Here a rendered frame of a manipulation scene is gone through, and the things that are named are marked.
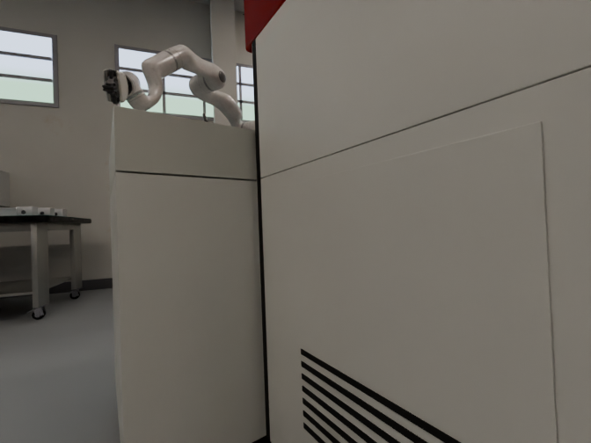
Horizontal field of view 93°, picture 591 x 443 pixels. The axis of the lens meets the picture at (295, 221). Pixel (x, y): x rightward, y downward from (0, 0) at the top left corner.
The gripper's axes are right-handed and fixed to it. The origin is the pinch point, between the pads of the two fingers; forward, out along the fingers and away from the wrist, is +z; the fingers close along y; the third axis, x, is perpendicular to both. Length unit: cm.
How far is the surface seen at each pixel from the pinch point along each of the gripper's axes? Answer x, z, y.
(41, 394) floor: -38, 17, -123
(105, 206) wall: -81, -247, -160
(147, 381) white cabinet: 15, 67, -54
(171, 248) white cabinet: 20, 51, -29
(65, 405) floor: -24, 29, -116
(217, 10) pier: 53, -351, 75
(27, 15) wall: -156, -355, 31
